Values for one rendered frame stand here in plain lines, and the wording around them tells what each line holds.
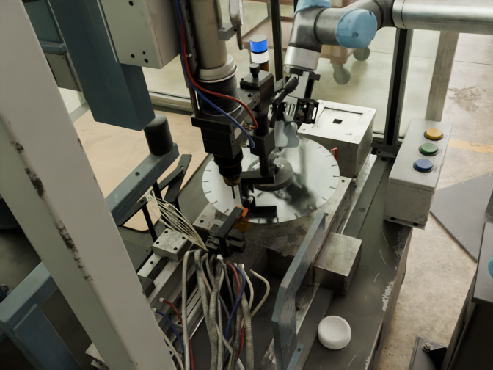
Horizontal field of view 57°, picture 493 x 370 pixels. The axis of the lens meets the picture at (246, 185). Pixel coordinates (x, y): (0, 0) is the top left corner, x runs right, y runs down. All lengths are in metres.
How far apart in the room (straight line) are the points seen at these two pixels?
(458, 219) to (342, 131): 1.18
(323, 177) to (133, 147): 0.78
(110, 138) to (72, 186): 1.48
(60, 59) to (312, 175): 0.60
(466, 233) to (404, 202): 1.12
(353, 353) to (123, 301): 0.77
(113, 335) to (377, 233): 0.98
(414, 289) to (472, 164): 0.92
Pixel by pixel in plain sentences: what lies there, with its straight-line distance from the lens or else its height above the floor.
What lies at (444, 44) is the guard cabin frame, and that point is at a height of 1.11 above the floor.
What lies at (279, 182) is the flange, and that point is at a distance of 1.07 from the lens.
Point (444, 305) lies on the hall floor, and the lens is 2.08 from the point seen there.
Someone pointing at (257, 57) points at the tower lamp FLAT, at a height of 1.11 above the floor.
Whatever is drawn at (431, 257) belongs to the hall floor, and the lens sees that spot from 2.22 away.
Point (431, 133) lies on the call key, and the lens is 1.33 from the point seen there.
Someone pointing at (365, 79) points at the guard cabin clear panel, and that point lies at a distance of 1.43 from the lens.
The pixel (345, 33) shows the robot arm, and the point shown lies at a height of 1.27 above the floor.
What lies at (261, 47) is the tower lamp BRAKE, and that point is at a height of 1.14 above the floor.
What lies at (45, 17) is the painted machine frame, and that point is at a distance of 0.96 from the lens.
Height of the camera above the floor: 1.66
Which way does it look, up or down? 41 degrees down
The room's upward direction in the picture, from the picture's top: 8 degrees counter-clockwise
